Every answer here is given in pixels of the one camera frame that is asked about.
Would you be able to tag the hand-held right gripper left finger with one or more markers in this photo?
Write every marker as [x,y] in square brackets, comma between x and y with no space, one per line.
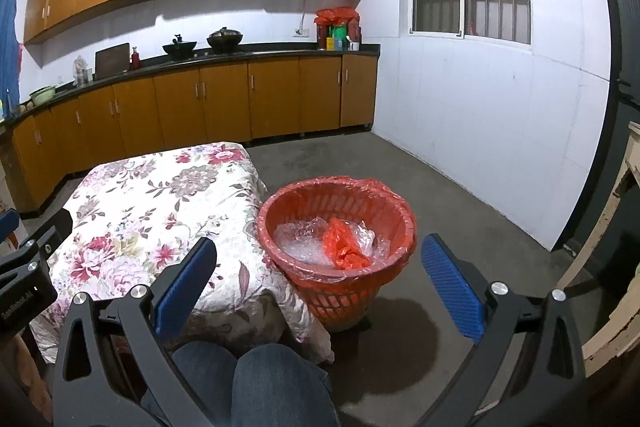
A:
[184,284]

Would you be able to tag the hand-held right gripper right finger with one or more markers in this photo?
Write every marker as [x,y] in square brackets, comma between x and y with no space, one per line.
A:
[452,292]

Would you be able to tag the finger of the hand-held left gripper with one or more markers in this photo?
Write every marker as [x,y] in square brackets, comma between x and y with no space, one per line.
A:
[9,227]
[50,232]

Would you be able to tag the red plastic waste basket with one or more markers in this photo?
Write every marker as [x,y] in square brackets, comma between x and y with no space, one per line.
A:
[345,302]

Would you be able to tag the small red plastic bag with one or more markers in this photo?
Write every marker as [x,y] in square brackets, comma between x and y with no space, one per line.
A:
[347,244]

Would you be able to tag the clear plastic bag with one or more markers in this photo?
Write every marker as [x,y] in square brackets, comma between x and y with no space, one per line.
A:
[300,242]

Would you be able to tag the person's left forearm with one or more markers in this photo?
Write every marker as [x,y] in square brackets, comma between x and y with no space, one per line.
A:
[30,377]

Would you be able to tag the person's left leg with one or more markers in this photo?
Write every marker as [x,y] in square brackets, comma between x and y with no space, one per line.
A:
[200,362]

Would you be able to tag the person's leg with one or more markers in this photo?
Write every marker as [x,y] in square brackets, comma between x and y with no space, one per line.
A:
[200,362]
[285,382]

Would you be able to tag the floral tablecloth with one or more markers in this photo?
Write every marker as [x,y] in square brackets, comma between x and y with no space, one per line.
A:
[145,207]

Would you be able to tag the red basket liner bag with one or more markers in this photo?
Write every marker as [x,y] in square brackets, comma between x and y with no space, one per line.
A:
[280,202]

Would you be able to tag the green pot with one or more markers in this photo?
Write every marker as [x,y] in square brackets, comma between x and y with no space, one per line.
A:
[42,97]

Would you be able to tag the person's right leg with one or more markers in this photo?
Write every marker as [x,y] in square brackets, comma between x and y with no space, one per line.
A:
[285,382]

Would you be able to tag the glass jar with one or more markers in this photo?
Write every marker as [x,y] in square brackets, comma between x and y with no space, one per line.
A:
[81,72]

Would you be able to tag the brown cutting board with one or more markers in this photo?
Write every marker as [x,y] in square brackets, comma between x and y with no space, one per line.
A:
[112,62]

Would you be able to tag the blue hanging cloth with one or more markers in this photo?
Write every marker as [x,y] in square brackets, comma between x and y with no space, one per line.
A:
[7,37]

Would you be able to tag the wooden lower cabinets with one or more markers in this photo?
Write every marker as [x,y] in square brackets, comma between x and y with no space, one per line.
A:
[225,97]

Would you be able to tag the red bottle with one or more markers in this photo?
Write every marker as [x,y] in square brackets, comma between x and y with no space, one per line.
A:
[135,59]

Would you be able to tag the black wok with lid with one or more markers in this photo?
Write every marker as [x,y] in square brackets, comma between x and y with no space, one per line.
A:
[225,39]

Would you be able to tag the black countertop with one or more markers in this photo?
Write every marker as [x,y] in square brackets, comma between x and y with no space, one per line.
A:
[280,53]

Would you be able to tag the white cup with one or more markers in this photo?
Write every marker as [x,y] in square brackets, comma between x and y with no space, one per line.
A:
[354,46]

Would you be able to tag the yellow box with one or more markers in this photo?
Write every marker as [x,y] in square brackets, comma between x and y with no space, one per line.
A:
[331,44]

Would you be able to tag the green box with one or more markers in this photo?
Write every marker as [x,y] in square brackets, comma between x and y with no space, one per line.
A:
[341,38]

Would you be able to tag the pale wooden frame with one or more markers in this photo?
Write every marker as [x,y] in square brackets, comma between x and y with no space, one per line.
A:
[615,307]

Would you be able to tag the wall socket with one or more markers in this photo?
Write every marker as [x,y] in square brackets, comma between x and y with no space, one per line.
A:
[301,31]

